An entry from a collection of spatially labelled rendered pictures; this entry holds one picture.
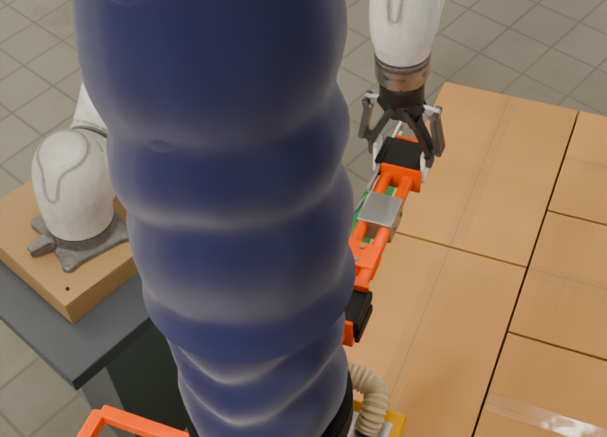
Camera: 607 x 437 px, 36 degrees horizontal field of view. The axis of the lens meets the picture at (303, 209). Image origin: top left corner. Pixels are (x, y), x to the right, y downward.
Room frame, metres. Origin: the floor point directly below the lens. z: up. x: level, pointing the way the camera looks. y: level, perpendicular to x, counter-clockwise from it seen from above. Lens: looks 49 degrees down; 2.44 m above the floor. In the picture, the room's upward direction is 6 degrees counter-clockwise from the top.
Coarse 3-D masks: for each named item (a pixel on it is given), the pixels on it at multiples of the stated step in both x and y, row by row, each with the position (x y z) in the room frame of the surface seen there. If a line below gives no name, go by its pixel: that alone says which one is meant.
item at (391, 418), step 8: (360, 408) 0.74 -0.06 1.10; (352, 416) 0.72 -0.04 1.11; (384, 416) 0.72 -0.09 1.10; (392, 416) 0.72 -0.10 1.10; (400, 416) 0.71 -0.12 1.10; (352, 424) 0.71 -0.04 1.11; (384, 424) 0.70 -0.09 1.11; (392, 424) 0.70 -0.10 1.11; (400, 424) 0.70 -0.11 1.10; (352, 432) 0.69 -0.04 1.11; (360, 432) 0.69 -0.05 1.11; (384, 432) 0.69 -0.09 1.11; (392, 432) 0.69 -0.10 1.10; (400, 432) 0.69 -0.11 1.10
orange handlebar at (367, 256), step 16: (384, 176) 1.13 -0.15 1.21; (384, 192) 1.10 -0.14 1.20; (400, 192) 1.09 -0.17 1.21; (352, 240) 0.98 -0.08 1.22; (384, 240) 0.98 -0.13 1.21; (368, 256) 0.95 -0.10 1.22; (368, 272) 0.92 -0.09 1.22; (96, 416) 0.70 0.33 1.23; (112, 416) 0.70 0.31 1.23; (128, 416) 0.69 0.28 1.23; (80, 432) 0.67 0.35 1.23; (96, 432) 0.68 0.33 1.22; (144, 432) 0.67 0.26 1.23; (160, 432) 0.66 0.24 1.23; (176, 432) 0.66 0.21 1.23
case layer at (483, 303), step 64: (448, 128) 1.90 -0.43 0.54; (512, 128) 1.87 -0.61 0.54; (576, 128) 1.84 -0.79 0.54; (448, 192) 1.66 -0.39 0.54; (512, 192) 1.63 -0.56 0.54; (576, 192) 1.61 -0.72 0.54; (384, 256) 1.46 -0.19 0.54; (448, 256) 1.44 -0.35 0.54; (512, 256) 1.42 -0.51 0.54; (576, 256) 1.40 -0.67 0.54; (384, 320) 1.27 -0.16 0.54; (448, 320) 1.25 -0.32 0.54; (512, 320) 1.23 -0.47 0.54; (576, 320) 1.22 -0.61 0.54; (448, 384) 1.08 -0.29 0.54; (512, 384) 1.06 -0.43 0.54; (576, 384) 1.05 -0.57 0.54
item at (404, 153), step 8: (400, 136) 1.21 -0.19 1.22; (392, 144) 1.19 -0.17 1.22; (400, 144) 1.19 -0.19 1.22; (408, 144) 1.19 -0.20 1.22; (416, 144) 1.19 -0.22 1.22; (392, 152) 1.18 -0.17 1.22; (400, 152) 1.17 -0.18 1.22; (408, 152) 1.17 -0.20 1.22; (416, 152) 1.17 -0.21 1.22; (384, 160) 1.16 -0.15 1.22; (392, 160) 1.15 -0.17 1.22; (400, 160) 1.15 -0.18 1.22; (408, 160) 1.15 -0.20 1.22; (416, 160) 1.15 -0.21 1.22; (384, 168) 1.14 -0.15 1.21; (392, 168) 1.14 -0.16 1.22; (400, 168) 1.13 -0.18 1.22; (408, 168) 1.13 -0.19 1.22; (416, 168) 1.13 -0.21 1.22; (392, 176) 1.14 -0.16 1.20; (400, 176) 1.13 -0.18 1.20; (408, 176) 1.12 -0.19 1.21; (416, 176) 1.12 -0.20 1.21; (392, 184) 1.14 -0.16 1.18; (416, 184) 1.12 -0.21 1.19
